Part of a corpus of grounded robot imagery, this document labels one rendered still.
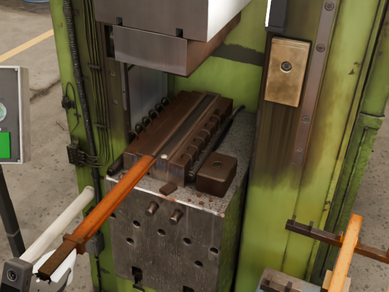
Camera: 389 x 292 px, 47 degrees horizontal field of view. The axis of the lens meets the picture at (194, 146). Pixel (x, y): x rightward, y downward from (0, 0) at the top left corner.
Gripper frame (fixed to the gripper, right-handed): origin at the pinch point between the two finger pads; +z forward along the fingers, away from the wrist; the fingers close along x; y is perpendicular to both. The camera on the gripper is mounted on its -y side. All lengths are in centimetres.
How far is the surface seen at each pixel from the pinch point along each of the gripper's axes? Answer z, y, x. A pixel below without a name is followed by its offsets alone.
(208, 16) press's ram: 43, -37, 12
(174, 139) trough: 53, 7, -1
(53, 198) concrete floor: 96, 107, -98
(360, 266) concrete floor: 120, 107, 71
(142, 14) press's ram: 43, -35, -4
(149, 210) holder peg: 32.2, 17.2, 1.5
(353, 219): 45, 10, 54
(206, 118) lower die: 68, 7, 4
